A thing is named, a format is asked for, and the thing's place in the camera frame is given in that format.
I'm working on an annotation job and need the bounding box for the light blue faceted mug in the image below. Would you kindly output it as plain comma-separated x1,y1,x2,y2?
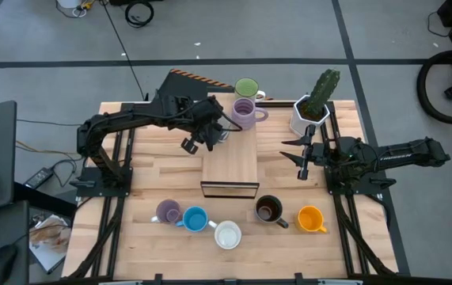
175,205,211,233

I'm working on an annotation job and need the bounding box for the black coiled cable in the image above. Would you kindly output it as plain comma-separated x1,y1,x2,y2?
124,0,155,29

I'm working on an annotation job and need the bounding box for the purple ribbed mug white handle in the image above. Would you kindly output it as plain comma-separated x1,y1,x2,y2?
150,198,184,225

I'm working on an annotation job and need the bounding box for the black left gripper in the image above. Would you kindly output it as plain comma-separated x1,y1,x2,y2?
180,106,230,156

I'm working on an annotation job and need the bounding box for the lilac ribbed mug lilac handle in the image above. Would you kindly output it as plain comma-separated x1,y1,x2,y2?
231,97,269,131

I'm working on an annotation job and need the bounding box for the black front camera bar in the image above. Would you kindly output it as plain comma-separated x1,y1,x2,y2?
98,272,365,285

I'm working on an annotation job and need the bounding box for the teal mug with white interior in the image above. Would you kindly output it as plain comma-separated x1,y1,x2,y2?
207,219,243,251

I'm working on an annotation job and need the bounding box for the dark grey low desk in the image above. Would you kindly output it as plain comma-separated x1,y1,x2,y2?
0,199,31,285

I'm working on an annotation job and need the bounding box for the crumpled paper bag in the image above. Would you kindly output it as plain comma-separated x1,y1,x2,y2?
28,213,72,275

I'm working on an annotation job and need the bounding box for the green cactus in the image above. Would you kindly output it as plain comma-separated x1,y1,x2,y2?
306,68,341,118

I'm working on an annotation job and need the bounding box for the white bucket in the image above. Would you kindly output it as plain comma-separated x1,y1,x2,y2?
55,0,82,10

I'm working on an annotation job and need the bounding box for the black power adapter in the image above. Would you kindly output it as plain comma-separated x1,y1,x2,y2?
22,166,55,190

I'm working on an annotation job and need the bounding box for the black aluminium table frame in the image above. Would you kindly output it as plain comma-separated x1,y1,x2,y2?
66,101,401,285

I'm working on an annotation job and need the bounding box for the yellow floor cable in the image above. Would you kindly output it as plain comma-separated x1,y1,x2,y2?
15,139,88,156

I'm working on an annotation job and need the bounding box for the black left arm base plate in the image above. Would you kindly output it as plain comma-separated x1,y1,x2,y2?
69,165,134,198

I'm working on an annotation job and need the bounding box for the orange mug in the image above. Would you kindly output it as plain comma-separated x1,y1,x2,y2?
294,204,329,234

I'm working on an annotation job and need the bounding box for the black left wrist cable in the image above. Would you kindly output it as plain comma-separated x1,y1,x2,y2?
219,110,245,132

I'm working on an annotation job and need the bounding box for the black vacuum hose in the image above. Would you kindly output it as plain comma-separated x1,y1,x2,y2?
416,49,452,126

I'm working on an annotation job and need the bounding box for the thin black floor cable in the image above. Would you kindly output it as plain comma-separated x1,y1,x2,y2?
15,117,97,127

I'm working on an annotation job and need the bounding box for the green mug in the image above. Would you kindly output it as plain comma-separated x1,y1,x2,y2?
234,77,267,103

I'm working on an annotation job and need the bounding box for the black panel striped hazard edge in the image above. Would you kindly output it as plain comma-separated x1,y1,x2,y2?
154,68,275,102

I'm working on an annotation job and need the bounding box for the wooden shelf riser black frame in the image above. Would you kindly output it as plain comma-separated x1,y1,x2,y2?
200,93,261,200

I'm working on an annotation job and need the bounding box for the long black floor cable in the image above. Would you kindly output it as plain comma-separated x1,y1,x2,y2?
99,0,150,102

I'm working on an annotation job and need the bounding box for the white hexagonal plant pot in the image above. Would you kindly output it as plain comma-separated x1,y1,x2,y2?
288,93,332,139

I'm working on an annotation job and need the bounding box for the black computer mouse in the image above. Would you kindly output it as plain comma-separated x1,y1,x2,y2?
0,244,19,285

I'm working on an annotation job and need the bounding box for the black desk support beam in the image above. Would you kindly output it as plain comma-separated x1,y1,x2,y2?
13,181,78,218

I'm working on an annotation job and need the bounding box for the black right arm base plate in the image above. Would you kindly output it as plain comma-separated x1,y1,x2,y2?
324,173,397,196

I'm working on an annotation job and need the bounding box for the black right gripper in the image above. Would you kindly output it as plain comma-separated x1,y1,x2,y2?
279,125,328,181

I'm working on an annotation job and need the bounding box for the blue brown speckled mug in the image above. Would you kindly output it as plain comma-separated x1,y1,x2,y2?
254,194,290,230

